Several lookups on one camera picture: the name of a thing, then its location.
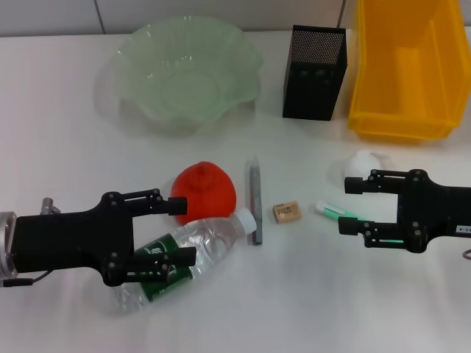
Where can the red orange toy fruit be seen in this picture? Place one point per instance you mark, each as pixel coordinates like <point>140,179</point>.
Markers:
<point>206,191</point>

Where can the clear water bottle green label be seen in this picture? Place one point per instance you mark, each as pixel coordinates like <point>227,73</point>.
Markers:
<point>213,235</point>

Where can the black mesh pen holder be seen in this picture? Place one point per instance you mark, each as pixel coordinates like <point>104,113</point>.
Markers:
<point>312,88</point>

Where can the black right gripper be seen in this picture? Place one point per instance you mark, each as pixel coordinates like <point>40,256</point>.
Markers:
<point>434,213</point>

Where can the grey glitter pen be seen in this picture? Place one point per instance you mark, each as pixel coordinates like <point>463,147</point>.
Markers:
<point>254,191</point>

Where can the small tan eraser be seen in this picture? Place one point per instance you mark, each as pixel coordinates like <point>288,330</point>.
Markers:
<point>287,212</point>

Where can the yellow plastic bin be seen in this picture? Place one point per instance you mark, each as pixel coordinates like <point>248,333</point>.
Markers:
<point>404,110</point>

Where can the white paper ball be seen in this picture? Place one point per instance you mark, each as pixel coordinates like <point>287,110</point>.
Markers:
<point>362,162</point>

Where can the green glass fruit plate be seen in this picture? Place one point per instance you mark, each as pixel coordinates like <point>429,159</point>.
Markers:
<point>184,73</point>

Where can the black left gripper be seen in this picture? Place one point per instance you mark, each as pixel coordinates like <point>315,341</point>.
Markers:
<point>73,242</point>

